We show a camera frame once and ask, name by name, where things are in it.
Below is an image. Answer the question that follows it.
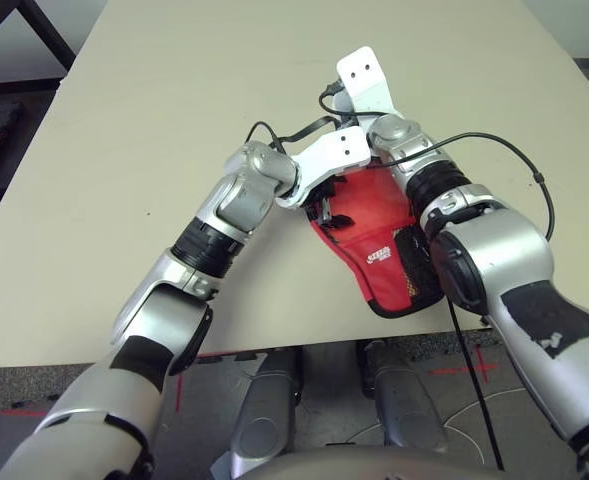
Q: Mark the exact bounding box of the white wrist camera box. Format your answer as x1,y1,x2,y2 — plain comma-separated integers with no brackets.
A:
275,126,371,210
335,46,400,131

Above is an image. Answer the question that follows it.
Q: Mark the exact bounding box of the grey robot leg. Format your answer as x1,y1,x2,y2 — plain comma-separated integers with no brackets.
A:
363,339,448,454
228,349,305,476

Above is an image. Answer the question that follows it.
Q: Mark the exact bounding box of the grey robot left leg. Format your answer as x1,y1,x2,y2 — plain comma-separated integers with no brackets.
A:
228,349,305,476

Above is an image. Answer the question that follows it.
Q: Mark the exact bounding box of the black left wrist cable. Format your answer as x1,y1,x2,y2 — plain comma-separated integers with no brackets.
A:
245,114,345,154

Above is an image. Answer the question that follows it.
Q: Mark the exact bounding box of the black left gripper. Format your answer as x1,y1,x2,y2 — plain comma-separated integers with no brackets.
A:
313,174,356,230

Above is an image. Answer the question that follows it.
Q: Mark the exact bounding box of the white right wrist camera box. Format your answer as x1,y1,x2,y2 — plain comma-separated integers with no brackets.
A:
335,46,400,131

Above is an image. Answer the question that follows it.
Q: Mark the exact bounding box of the black framed side table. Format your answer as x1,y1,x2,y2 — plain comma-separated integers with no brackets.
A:
0,0,78,96

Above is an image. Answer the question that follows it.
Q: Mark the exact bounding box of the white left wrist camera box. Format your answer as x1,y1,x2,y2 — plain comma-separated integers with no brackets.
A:
275,126,371,210

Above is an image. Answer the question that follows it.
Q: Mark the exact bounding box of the grey robot torso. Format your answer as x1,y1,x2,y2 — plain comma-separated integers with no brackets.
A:
211,444,505,480

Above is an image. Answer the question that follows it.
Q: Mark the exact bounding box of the black red paddle case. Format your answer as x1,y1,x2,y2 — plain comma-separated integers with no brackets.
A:
305,162,445,320

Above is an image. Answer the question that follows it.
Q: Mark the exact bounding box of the thin white floor cable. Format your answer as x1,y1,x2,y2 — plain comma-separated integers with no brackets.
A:
358,389,525,466

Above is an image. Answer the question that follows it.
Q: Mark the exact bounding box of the grey robot right leg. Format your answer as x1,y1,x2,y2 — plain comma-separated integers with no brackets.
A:
363,339,448,454

